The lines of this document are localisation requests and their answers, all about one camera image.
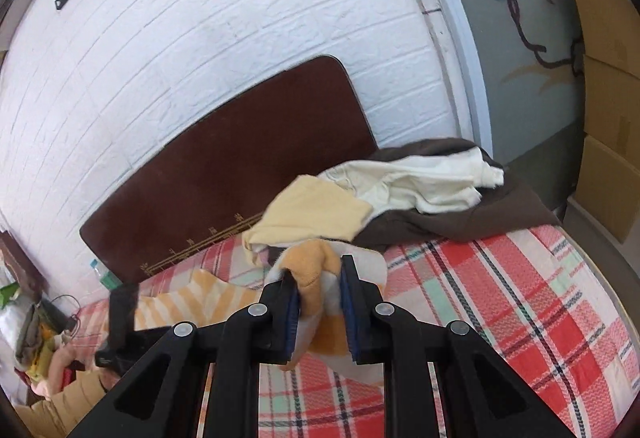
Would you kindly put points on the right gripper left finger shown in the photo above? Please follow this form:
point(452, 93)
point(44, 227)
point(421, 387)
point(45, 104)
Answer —
point(192, 382)

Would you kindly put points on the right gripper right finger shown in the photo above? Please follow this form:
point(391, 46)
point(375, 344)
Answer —
point(438, 378)

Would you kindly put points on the orange white striped shirt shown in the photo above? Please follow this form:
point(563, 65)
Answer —
point(302, 291)

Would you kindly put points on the green label water bottle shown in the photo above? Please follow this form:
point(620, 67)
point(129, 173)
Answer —
point(104, 275)

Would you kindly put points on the red plaid bed sheet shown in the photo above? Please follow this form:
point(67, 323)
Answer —
point(532, 294)

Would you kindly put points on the dark brown garment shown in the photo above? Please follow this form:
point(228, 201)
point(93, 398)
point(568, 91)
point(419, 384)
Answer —
point(513, 206)

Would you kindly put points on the white cloth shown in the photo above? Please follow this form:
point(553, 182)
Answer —
point(429, 184)

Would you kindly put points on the pale yellow cloth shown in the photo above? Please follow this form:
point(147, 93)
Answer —
point(309, 208)

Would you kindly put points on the lower cardboard box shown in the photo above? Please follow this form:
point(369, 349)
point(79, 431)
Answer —
point(608, 184)

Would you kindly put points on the cardboard box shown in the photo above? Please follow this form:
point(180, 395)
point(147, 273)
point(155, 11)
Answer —
point(611, 33)
point(608, 184)

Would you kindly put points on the dark brown headboard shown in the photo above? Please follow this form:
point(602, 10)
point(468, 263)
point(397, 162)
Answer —
point(216, 178)

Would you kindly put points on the upper cardboard box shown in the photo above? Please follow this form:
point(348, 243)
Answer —
point(611, 33)

